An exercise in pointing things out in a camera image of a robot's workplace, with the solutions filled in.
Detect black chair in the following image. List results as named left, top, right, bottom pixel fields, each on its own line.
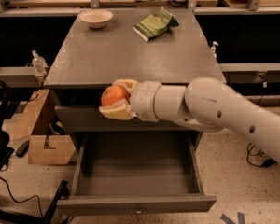
left=0, top=81, right=68, bottom=224

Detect orange fruit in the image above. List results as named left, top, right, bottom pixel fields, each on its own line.
left=101, top=86, right=130, bottom=106

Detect grey open bottom drawer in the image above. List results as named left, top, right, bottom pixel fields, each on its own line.
left=58, top=131, right=217, bottom=216

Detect clear sanitizer bottle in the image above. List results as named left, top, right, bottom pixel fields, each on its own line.
left=32, top=50, right=48, bottom=75

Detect grey drawer cabinet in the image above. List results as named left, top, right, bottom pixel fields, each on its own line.
left=45, top=8, right=224, bottom=147

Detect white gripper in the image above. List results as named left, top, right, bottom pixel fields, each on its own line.
left=99, top=79, right=161, bottom=122

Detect grey middle drawer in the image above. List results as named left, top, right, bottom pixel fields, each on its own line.
left=54, top=105, right=217, bottom=133

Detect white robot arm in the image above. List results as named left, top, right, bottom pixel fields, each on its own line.
left=99, top=77, right=280, bottom=164

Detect black power brick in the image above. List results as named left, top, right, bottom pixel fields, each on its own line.
left=15, top=140, right=29, bottom=157

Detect white pump bottle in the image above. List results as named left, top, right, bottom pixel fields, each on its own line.
left=210, top=41, right=219, bottom=58

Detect green snack bag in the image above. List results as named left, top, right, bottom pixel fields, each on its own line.
left=133, top=7, right=179, bottom=42

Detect blue tape marks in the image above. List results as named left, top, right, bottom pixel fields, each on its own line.
left=219, top=211, right=245, bottom=224

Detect cardboard box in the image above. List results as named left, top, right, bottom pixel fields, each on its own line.
left=11, top=89, right=77, bottom=165

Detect black power adapter cable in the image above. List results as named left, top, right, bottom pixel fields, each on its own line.
left=245, top=142, right=278, bottom=169

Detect white ceramic bowl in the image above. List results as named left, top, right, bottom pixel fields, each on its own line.
left=79, top=9, right=113, bottom=29

